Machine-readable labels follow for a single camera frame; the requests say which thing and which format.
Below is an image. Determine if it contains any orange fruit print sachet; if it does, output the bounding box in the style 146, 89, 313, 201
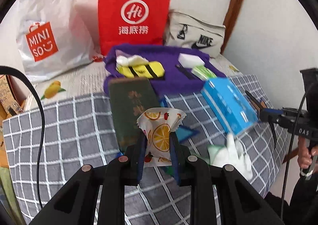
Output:
137, 108, 186, 167

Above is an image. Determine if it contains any white mesh drawstring bag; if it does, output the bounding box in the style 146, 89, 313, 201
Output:
212, 133, 253, 181

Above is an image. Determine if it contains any green wet wipes pack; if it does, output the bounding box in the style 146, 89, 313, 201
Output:
191, 65, 217, 81

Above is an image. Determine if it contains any yellow black pouch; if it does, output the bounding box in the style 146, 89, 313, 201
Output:
116, 61, 165, 80

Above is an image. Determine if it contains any green white sachet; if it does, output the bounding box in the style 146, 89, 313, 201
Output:
207, 145, 222, 165

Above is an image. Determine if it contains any person right hand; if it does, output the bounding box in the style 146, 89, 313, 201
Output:
298, 136, 317, 169

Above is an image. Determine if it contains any blue tissue pack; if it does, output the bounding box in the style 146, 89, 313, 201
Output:
201, 77, 258, 136

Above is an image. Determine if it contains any dark green tea box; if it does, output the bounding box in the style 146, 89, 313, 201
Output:
108, 78, 160, 152

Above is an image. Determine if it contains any purple fleece cloth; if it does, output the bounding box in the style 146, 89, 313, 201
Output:
104, 43, 226, 96

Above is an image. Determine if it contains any newspaper with mango print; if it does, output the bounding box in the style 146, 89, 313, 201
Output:
24, 54, 242, 111

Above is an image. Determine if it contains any grey checked bed sheet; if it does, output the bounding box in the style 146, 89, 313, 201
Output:
3, 75, 288, 224

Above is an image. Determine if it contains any white Nike pouch bag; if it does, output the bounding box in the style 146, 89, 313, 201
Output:
165, 10, 226, 58

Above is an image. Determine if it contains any red Haidilao paper bag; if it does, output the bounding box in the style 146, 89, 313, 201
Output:
98, 0, 170, 56

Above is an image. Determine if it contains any white Miniso plastic bag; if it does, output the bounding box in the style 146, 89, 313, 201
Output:
16, 0, 96, 83

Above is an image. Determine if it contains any patterned gift box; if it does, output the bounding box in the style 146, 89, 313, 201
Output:
0, 75, 23, 116

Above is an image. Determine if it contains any wooden door frame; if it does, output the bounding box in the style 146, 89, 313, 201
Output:
221, 0, 244, 54

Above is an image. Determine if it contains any black cable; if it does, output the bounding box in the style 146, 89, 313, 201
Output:
0, 65, 46, 212

